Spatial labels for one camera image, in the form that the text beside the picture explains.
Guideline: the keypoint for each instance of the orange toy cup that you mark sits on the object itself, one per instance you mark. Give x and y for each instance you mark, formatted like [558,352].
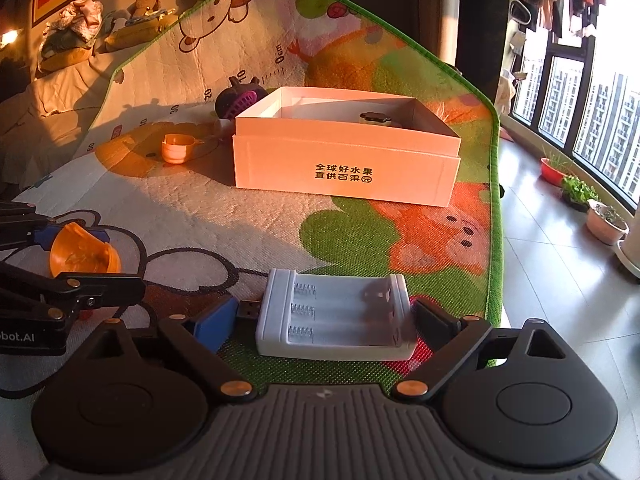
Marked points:
[176,150]

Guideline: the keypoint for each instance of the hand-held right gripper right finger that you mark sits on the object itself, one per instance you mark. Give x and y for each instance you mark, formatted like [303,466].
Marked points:
[435,322]

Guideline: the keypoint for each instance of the white cardboard box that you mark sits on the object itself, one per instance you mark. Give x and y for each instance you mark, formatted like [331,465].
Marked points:
[345,170]

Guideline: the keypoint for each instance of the long yellow cushion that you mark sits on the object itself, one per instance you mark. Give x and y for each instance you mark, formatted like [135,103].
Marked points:
[140,30]

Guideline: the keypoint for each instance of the orange plastic half shell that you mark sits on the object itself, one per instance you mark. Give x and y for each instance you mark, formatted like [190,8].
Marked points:
[80,255]

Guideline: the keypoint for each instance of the beige bed sheet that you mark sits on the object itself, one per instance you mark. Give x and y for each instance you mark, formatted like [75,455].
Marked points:
[50,120]

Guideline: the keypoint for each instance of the white battery charger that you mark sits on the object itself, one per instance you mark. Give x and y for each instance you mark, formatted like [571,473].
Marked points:
[335,315]

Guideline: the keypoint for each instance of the cartoon printed play mat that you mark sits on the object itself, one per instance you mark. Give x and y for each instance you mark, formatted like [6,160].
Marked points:
[225,220]

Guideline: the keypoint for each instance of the brown teddy bear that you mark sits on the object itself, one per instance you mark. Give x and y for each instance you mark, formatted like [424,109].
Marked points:
[147,5]

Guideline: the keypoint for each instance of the red flower pot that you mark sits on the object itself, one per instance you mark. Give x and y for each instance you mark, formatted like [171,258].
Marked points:
[555,172]

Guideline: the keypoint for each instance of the white plant pot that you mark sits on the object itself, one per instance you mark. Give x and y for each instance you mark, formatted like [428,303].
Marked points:
[631,260]

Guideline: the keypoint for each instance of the black window frame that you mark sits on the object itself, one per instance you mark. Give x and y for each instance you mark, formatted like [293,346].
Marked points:
[580,100]

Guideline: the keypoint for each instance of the pink plastic toy basket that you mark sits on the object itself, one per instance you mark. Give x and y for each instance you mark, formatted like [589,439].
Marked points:
[245,100]

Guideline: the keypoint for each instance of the dark purple toy basket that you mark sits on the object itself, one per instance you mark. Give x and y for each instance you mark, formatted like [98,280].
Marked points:
[230,97]

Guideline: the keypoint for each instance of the black pot with green plant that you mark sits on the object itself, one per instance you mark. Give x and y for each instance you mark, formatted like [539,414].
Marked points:
[577,194]

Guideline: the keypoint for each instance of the small yellow cushion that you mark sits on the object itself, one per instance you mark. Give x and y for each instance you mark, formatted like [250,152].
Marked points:
[65,57]

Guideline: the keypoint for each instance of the pale pink flower pot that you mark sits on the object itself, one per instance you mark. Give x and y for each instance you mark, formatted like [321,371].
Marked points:
[606,225]

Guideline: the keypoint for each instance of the floral crumpled cloth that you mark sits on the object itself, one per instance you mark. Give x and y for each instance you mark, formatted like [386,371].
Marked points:
[77,20]

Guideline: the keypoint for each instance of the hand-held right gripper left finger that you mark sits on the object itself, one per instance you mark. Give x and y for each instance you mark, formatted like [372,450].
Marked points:
[215,325]

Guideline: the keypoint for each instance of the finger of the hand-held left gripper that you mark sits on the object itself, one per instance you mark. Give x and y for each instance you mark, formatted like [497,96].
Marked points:
[100,290]
[42,235]

